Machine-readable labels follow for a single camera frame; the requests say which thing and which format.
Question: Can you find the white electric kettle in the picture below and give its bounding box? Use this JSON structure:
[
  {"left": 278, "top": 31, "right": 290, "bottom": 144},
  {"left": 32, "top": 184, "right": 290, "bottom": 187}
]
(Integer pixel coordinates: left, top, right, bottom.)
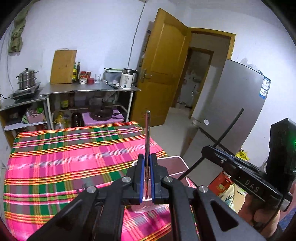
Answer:
[{"left": 119, "top": 68, "right": 138, "bottom": 89}]

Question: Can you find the grey plastic container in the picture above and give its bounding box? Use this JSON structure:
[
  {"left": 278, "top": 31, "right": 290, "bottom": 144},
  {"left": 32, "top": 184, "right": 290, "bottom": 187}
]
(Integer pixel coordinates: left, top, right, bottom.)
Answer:
[{"left": 103, "top": 68, "right": 122, "bottom": 86}]

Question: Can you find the person's right hand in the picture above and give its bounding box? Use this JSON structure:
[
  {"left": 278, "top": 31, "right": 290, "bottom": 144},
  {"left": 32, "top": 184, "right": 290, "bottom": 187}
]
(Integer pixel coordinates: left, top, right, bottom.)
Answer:
[{"left": 238, "top": 194, "right": 282, "bottom": 240}]

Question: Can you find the yellow wooden door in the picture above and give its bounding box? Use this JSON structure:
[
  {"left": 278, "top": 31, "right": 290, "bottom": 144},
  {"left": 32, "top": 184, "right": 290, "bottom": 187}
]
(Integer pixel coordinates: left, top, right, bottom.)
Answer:
[{"left": 130, "top": 9, "right": 192, "bottom": 126}]

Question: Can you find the stainless steel steamer pot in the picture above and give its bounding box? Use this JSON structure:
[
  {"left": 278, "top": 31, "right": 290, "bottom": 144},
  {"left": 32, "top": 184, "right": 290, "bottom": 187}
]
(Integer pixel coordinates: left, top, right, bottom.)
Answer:
[{"left": 16, "top": 68, "right": 38, "bottom": 90}]

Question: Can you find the black chopstick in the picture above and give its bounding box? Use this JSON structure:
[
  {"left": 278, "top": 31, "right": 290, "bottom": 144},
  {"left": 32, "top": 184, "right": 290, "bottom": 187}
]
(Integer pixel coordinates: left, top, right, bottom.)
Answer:
[{"left": 176, "top": 107, "right": 245, "bottom": 181}]

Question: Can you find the black induction cooker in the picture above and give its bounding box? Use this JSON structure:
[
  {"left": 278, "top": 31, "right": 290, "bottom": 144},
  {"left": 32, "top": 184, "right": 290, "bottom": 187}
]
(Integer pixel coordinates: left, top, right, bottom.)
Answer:
[{"left": 12, "top": 82, "right": 41, "bottom": 100}]

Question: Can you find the red lid jar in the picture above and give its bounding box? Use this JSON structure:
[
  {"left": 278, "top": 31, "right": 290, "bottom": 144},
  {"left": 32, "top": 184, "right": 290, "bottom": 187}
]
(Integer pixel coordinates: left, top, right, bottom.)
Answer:
[{"left": 79, "top": 71, "right": 88, "bottom": 84}]

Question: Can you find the dark oil bottle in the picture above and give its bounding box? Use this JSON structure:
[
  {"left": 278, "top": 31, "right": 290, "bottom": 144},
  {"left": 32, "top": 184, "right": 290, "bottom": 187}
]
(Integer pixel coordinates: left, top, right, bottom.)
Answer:
[{"left": 75, "top": 62, "right": 80, "bottom": 82}]

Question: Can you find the wooden cutting board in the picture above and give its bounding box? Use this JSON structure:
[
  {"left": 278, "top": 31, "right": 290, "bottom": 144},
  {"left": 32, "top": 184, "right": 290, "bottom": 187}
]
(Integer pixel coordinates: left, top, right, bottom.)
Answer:
[{"left": 50, "top": 50, "right": 77, "bottom": 84}]

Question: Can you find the yellow snack bag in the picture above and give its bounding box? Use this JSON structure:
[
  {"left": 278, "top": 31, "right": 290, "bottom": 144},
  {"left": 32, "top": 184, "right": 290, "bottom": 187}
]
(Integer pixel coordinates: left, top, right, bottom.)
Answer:
[{"left": 235, "top": 148, "right": 250, "bottom": 162}]

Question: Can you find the black wok on stool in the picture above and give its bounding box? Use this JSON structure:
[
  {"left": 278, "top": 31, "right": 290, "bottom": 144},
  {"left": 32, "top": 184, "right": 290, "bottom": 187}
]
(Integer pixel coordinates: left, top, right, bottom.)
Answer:
[{"left": 89, "top": 105, "right": 113, "bottom": 121}]

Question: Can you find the pink storage basket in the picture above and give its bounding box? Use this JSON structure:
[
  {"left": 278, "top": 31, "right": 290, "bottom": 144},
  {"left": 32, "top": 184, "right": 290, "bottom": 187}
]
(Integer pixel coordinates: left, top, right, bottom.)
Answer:
[{"left": 26, "top": 108, "right": 45, "bottom": 124}]

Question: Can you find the pink utensil basket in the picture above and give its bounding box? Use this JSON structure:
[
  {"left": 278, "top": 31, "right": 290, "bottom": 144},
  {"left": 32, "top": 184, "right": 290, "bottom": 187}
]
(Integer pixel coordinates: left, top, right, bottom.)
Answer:
[{"left": 130, "top": 156, "right": 189, "bottom": 214}]

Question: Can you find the steel kitchen shelf table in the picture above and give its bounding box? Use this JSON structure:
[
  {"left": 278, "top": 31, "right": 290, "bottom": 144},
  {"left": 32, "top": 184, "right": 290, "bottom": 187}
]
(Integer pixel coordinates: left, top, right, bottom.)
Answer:
[{"left": 40, "top": 80, "right": 141, "bottom": 130}]

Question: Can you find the metal chopstick dark handle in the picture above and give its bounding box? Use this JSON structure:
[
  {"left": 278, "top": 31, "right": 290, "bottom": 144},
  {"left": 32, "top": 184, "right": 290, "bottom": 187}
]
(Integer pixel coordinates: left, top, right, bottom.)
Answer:
[{"left": 144, "top": 110, "right": 151, "bottom": 199}]

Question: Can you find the pink plaid tablecloth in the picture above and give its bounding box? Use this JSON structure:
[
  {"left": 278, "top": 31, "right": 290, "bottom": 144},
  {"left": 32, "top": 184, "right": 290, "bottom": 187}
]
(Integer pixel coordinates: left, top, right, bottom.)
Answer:
[{"left": 3, "top": 120, "right": 200, "bottom": 241}]

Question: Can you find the low side shelf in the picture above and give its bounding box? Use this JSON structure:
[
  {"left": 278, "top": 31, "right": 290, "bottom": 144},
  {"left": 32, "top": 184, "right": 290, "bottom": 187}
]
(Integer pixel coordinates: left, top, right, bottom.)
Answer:
[{"left": 1, "top": 94, "right": 51, "bottom": 147}]

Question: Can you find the purple plastic stool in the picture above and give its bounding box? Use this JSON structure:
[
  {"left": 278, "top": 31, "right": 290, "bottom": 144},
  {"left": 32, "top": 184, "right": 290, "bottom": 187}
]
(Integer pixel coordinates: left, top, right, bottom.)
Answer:
[{"left": 82, "top": 109, "right": 125, "bottom": 126}]

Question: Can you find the silver refrigerator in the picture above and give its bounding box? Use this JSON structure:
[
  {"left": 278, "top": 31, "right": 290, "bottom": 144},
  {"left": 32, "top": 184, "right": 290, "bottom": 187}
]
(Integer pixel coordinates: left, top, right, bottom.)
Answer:
[{"left": 182, "top": 59, "right": 272, "bottom": 186}]

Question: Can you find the green hanging cloth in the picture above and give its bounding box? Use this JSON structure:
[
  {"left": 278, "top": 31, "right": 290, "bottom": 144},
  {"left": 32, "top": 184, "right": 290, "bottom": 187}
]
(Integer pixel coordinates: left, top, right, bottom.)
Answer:
[{"left": 8, "top": 0, "right": 39, "bottom": 54}]

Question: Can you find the drinking glass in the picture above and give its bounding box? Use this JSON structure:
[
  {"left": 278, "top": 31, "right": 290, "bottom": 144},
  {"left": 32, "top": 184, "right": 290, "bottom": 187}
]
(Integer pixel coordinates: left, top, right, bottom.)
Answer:
[{"left": 94, "top": 74, "right": 101, "bottom": 83}]

